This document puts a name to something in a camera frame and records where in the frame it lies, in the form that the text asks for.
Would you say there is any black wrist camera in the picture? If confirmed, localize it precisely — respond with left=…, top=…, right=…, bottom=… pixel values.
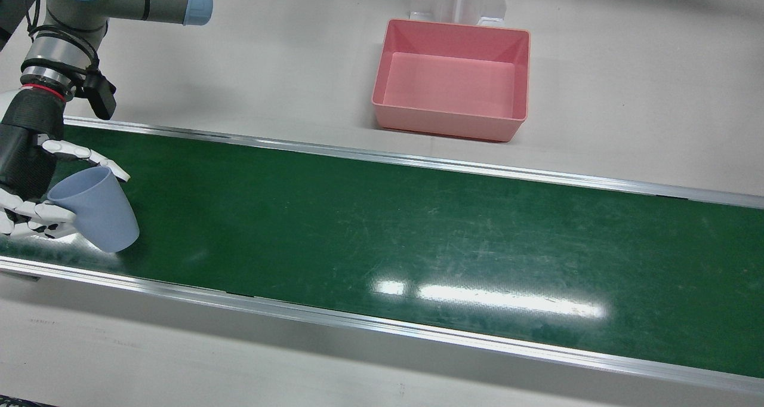
left=82, top=72, right=118, bottom=120

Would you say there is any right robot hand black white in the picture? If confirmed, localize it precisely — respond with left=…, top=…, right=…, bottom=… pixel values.
left=0, top=87, right=131, bottom=241

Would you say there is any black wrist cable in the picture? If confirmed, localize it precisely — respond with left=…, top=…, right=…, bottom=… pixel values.
left=21, top=0, right=103, bottom=76

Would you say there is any green conveyor belt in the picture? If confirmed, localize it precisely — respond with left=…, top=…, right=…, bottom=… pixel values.
left=0, top=116, right=764, bottom=396

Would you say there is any light blue plastic cup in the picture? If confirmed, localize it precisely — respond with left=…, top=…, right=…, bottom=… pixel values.
left=47, top=166, right=140, bottom=254

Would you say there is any pink plastic box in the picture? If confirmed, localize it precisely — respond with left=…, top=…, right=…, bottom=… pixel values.
left=371, top=18, right=531, bottom=143

